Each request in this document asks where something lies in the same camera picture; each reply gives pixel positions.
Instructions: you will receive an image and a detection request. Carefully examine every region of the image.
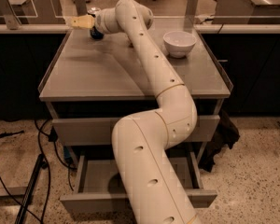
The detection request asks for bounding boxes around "dark cloth on floor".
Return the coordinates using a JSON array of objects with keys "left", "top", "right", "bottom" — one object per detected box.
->
[{"left": 199, "top": 110, "right": 240, "bottom": 172}]

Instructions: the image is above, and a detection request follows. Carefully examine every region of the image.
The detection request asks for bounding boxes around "grey open lower drawer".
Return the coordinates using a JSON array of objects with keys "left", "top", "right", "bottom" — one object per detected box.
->
[{"left": 60, "top": 149, "right": 217, "bottom": 214}]

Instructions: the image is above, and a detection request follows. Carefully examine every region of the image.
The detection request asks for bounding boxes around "white ceramic bowl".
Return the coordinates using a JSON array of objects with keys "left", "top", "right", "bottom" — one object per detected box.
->
[{"left": 163, "top": 31, "right": 197, "bottom": 59}]

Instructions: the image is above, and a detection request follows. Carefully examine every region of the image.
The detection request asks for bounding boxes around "grey drawer cabinet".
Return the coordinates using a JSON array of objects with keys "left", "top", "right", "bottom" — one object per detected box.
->
[{"left": 37, "top": 16, "right": 234, "bottom": 170}]

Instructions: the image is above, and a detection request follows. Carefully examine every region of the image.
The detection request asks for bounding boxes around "blue pepsi can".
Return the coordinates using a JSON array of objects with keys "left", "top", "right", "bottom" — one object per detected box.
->
[{"left": 88, "top": 7, "right": 104, "bottom": 40}]

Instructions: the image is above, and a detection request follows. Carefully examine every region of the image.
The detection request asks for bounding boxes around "black cable on floor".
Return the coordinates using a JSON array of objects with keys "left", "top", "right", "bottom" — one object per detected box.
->
[{"left": 0, "top": 119, "right": 77, "bottom": 224}]

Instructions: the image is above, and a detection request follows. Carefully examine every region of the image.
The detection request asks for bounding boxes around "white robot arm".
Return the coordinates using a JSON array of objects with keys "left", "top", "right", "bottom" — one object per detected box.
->
[{"left": 70, "top": 0, "right": 202, "bottom": 224}]

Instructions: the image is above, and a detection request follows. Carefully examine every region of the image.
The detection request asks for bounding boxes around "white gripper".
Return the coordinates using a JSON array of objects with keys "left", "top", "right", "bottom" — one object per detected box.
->
[{"left": 71, "top": 8, "right": 123, "bottom": 34}]

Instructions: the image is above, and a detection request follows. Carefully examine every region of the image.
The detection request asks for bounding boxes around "grey upper drawer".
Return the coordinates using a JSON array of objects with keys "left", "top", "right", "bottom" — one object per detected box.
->
[{"left": 52, "top": 115, "right": 220, "bottom": 146}]

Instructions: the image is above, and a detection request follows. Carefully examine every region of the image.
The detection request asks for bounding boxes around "black bar on floor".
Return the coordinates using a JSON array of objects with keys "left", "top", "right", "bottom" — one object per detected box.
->
[{"left": 15, "top": 154, "right": 44, "bottom": 224}]

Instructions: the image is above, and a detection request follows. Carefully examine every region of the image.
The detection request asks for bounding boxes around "clear acrylic barrier panel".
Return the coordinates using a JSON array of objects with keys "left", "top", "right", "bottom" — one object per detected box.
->
[{"left": 7, "top": 0, "right": 280, "bottom": 33}]

